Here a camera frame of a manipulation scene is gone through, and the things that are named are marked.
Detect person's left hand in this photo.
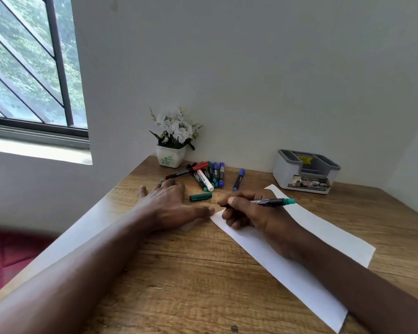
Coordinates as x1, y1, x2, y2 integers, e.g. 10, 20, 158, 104
136, 179, 216, 233

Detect person's right hand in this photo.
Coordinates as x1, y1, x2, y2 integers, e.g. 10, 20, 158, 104
217, 190, 302, 258

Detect thin green-capped marker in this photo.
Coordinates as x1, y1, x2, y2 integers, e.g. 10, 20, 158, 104
249, 198, 296, 208

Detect pile of colored markers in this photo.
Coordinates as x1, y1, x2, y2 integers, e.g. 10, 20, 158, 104
159, 161, 219, 193

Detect thin blue-capped pen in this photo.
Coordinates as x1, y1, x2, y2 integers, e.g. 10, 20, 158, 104
232, 168, 246, 192

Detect white paper sheet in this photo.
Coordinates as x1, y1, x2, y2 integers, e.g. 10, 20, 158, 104
209, 184, 376, 334

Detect person's left forearm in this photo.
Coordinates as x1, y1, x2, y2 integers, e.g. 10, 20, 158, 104
0, 205, 161, 334

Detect person's right forearm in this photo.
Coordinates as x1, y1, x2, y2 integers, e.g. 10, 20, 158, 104
285, 218, 418, 334

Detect potted white artificial flowers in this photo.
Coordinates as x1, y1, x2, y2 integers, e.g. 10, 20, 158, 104
149, 107, 204, 169

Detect gray desk organizer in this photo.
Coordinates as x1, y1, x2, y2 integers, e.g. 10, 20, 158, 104
272, 149, 341, 195

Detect red quilted mattress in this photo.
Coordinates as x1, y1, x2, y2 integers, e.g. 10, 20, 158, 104
0, 228, 56, 303

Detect barred window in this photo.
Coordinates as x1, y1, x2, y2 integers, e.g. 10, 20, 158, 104
0, 0, 91, 150

